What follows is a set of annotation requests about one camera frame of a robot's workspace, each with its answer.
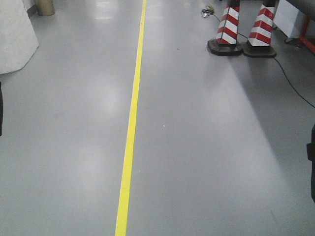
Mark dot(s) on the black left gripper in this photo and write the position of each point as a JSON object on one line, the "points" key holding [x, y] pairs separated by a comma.
{"points": [[0, 110]]}

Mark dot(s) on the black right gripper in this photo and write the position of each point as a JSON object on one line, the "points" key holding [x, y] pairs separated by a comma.
{"points": [[311, 157]]}

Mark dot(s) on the brown cardboard tube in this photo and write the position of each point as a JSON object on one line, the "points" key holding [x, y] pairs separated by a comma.
{"points": [[45, 7]]}

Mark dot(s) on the red white traffic cone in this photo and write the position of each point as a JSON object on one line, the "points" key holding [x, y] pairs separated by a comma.
{"points": [[225, 42], [258, 44]]}

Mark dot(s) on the yellow floor tape line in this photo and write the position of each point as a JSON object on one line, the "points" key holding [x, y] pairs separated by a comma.
{"points": [[124, 195]]}

